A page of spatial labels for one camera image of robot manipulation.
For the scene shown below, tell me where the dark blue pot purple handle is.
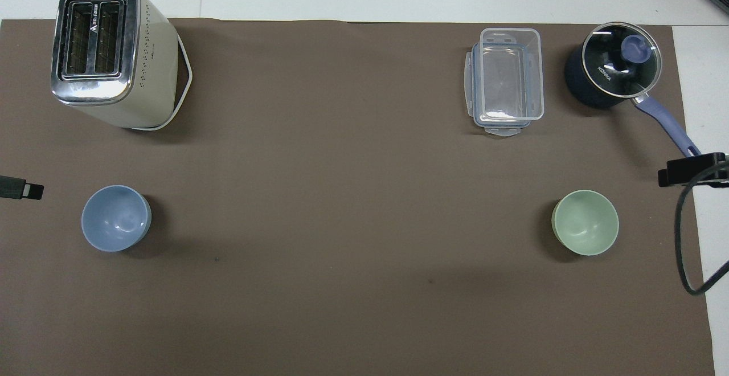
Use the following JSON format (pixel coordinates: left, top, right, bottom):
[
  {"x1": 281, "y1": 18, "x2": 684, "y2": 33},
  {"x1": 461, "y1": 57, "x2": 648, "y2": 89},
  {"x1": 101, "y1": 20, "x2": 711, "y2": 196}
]
[{"x1": 564, "y1": 21, "x2": 703, "y2": 158}]

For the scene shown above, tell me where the cream and chrome toaster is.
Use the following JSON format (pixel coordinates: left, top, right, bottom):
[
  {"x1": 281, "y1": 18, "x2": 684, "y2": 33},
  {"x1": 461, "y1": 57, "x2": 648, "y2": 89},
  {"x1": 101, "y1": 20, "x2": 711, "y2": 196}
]
[{"x1": 50, "y1": 0, "x2": 194, "y2": 132}]

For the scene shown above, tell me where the black cable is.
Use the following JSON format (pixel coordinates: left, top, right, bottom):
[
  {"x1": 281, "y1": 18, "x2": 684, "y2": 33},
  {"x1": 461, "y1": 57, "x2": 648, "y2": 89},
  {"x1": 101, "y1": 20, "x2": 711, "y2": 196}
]
[{"x1": 674, "y1": 160, "x2": 729, "y2": 296}]

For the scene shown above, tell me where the clear container lid blue seal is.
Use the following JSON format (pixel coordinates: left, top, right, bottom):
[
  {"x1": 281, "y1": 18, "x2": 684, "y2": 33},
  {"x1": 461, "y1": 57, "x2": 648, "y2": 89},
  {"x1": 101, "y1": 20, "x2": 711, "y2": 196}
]
[{"x1": 465, "y1": 42, "x2": 531, "y2": 138}]

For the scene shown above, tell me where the glass pot lid purple knob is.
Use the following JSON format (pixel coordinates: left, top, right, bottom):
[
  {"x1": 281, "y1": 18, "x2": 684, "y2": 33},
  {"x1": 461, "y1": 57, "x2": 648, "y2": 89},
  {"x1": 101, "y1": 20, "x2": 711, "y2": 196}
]
[{"x1": 581, "y1": 21, "x2": 664, "y2": 99}]

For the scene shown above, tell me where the blue bowl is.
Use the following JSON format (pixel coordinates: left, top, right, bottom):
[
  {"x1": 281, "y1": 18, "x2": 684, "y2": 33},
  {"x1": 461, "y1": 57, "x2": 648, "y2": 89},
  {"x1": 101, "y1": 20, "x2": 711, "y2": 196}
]
[{"x1": 81, "y1": 185, "x2": 153, "y2": 253}]

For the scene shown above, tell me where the green bowl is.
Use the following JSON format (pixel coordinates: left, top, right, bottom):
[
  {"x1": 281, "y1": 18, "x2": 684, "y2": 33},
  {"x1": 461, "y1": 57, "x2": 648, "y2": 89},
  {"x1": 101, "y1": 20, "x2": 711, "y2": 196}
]
[{"x1": 551, "y1": 189, "x2": 620, "y2": 257}]

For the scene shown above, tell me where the clear plastic food container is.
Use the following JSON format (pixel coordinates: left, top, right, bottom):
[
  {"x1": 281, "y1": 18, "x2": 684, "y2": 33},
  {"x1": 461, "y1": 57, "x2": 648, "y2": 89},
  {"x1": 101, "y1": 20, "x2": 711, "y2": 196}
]
[{"x1": 479, "y1": 27, "x2": 546, "y2": 124}]

